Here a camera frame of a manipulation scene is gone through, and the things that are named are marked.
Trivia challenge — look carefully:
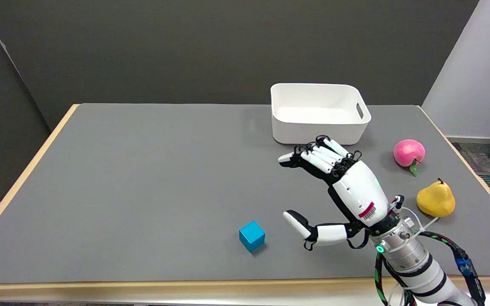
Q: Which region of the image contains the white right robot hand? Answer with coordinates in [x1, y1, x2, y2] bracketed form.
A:
[278, 135, 405, 251]

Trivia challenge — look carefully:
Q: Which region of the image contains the pink peach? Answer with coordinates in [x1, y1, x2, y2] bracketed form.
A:
[393, 139, 426, 177]

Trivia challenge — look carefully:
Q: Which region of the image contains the white plastic bin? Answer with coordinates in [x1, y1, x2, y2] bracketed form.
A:
[271, 83, 372, 145]

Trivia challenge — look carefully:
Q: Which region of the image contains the blue cube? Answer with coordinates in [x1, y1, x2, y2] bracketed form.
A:
[239, 221, 266, 253]

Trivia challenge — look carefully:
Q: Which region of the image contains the yellow pear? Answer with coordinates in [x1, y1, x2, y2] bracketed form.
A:
[416, 178, 456, 218]

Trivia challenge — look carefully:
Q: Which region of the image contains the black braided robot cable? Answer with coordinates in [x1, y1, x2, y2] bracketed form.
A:
[374, 231, 487, 306]

